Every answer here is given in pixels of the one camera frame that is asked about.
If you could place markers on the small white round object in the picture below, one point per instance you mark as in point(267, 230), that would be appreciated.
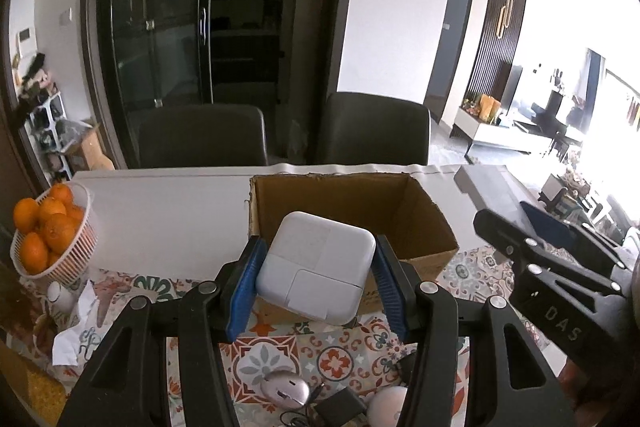
point(60, 297)

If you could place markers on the cardboard box with dark cloth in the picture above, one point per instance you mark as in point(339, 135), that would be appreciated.
point(92, 152)

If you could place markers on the white leaf print cloth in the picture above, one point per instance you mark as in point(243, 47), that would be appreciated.
point(75, 344)

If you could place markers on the pile of oranges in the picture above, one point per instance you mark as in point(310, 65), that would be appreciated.
point(55, 227)

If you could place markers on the yellow packets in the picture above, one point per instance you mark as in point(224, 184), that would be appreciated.
point(487, 107)

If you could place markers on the yellow woven placemat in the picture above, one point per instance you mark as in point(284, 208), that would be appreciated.
point(30, 387)

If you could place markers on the white plastic basket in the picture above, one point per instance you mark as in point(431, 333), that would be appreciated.
point(75, 252)

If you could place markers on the dark dining chair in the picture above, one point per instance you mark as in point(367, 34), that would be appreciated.
point(200, 137)
point(372, 129)

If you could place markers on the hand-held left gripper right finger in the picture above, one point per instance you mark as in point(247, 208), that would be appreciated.
point(390, 287)

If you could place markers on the silver computer mouse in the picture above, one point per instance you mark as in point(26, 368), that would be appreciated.
point(285, 389)

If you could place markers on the grey flat box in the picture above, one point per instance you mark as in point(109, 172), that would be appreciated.
point(490, 187)

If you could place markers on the dark framed glass door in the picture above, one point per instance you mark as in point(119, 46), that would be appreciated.
point(150, 32)

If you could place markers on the dark interior door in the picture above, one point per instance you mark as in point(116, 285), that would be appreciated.
point(450, 47)

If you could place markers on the white square power adapter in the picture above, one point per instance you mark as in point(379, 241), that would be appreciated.
point(315, 267)

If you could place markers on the wall intercom panel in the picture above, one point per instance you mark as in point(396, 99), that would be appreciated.
point(25, 37)

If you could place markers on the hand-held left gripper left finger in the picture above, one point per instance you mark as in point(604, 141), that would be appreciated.
point(245, 287)

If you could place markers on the crumpled white tissue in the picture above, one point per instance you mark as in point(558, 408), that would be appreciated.
point(89, 302)

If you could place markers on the colourful tile pattern table mat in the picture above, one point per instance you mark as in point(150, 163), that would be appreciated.
point(340, 357)

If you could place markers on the brown cardboard box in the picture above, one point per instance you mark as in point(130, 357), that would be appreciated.
point(350, 207)

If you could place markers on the black power adapter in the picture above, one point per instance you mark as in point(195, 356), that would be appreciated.
point(340, 407)

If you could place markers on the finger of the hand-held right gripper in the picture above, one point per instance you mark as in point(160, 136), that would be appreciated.
point(545, 219)
point(505, 239)

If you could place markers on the white storage shelf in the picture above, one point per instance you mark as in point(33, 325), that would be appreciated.
point(47, 117)

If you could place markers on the white low cabinet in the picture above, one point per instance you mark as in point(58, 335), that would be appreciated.
point(500, 134)

